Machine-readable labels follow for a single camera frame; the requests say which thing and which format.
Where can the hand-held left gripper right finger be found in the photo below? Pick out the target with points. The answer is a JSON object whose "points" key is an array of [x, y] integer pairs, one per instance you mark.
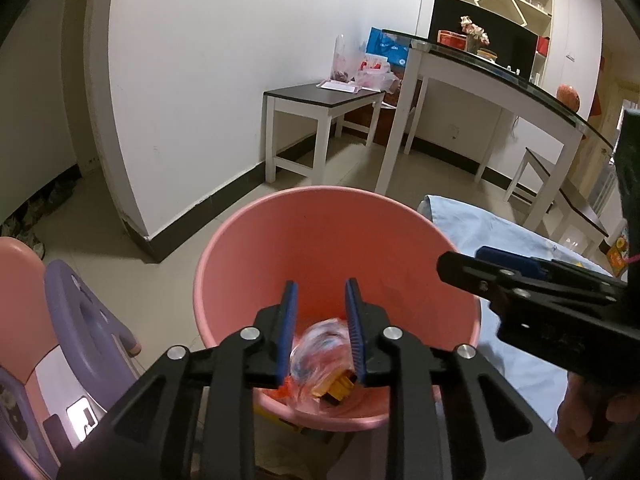
{"points": [[356, 332]]}

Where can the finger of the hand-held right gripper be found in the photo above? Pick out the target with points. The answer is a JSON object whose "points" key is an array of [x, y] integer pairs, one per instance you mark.
{"points": [[510, 259], [465, 267]]}

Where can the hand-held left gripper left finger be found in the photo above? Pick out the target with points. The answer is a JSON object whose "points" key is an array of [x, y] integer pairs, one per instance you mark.
{"points": [[287, 332]]}

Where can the clear plastic bag orange contents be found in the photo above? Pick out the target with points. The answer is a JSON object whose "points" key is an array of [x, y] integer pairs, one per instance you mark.
{"points": [[320, 350]]}

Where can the pink plastic basin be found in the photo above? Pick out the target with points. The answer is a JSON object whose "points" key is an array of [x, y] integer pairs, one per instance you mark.
{"points": [[325, 240]]}

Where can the person's right hand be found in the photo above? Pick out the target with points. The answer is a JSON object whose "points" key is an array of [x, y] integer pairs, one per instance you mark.
{"points": [[580, 410]]}

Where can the light blue printed tablecloth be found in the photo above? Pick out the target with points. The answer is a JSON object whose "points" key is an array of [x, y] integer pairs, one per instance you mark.
{"points": [[465, 225]]}

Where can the white bench dark seat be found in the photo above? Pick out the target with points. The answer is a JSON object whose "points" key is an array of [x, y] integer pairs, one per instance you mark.
{"points": [[300, 95], [575, 200]]}

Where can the colourful cardboard box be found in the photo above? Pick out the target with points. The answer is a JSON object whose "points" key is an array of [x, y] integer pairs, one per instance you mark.
{"points": [[617, 257]]}

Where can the red round fruit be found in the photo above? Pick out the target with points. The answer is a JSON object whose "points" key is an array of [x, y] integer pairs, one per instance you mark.
{"points": [[568, 97]]}

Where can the white glass-top dining table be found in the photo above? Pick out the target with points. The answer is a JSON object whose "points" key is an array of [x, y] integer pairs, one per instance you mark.
{"points": [[450, 67]]}

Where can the orange bowl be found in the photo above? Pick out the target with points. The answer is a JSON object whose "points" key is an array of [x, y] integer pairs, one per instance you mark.
{"points": [[487, 54]]}

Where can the pink plastic bag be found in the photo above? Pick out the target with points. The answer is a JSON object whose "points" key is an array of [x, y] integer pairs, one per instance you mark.
{"points": [[375, 77]]}

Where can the black monitor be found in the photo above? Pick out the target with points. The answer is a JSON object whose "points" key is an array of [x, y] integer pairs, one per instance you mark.
{"points": [[505, 40]]}

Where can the white paper sheet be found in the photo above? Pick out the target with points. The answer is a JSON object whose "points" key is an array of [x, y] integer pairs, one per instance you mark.
{"points": [[340, 86]]}

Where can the purple plastic stool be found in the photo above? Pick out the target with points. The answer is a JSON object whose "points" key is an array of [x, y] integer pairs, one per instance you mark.
{"points": [[65, 290]]}

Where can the red packet box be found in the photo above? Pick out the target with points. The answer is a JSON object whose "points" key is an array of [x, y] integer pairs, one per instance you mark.
{"points": [[450, 39]]}

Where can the flower bouquet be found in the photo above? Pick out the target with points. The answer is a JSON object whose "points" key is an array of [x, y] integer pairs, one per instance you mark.
{"points": [[475, 32]]}

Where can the clear plastic bag dark contents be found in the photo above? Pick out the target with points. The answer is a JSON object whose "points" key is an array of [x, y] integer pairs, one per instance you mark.
{"points": [[345, 67]]}

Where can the blue bag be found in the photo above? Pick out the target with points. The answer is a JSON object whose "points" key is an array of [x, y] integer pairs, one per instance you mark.
{"points": [[387, 47]]}

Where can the white shelf cabinet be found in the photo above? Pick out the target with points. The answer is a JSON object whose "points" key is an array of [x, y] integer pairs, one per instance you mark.
{"points": [[542, 15]]}

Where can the pink plastic chair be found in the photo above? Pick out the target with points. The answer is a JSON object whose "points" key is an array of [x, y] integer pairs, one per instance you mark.
{"points": [[20, 280]]}

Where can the dark shoes pile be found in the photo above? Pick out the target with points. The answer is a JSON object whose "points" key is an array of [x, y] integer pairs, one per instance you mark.
{"points": [[35, 205]]}

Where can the purple plastic toy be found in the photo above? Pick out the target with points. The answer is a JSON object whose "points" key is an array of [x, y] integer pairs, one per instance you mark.
{"points": [[25, 440]]}

